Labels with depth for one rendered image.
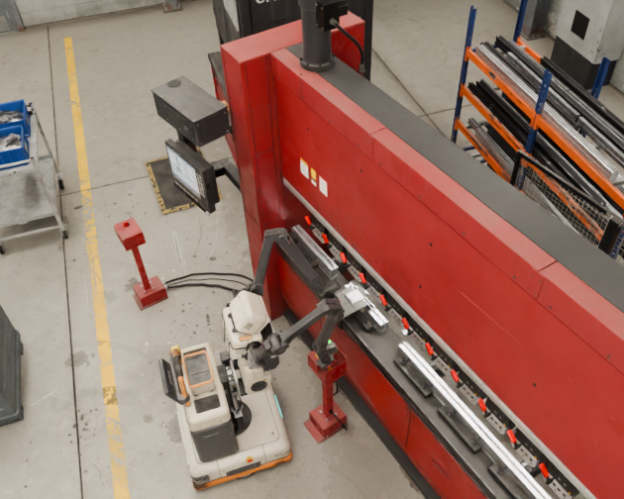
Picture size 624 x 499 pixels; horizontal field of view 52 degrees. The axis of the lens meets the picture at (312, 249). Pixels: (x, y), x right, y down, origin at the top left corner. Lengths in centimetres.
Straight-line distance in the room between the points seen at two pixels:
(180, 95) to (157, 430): 232
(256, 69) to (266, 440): 231
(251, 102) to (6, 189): 334
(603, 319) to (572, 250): 33
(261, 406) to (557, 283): 250
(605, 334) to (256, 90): 234
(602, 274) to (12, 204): 513
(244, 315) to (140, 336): 195
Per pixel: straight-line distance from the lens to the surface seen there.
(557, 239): 265
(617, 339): 240
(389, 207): 318
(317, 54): 351
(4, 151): 582
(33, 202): 632
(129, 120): 768
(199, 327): 524
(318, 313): 339
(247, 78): 374
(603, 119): 501
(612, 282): 255
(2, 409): 500
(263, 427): 434
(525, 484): 352
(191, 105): 403
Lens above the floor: 406
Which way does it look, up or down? 45 degrees down
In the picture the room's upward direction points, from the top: 3 degrees counter-clockwise
